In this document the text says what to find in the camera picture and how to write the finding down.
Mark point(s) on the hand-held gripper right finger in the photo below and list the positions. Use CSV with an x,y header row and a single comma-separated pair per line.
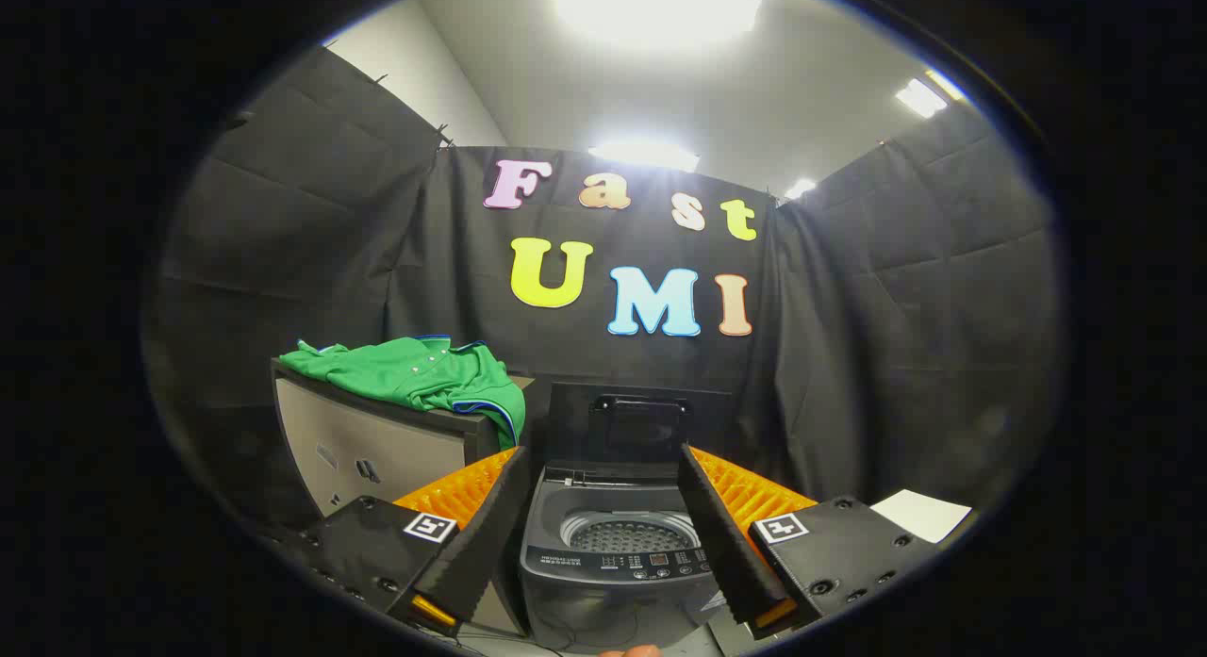
x,y
721,544

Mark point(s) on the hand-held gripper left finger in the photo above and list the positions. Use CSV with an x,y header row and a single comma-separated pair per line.
x,y
476,544

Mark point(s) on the grey washing machine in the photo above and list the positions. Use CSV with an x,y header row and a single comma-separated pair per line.
x,y
603,591

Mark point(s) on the green polo shirt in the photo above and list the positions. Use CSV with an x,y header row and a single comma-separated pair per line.
x,y
415,374

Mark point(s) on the white flat sheet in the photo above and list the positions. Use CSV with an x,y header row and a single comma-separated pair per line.
x,y
922,516

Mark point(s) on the black backdrop cloth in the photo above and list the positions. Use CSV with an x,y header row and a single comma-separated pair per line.
x,y
877,336

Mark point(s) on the ceiling light panel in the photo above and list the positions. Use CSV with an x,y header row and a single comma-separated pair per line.
x,y
801,188
643,154
920,97

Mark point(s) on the large ceiling light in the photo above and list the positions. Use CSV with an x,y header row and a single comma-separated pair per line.
x,y
655,7

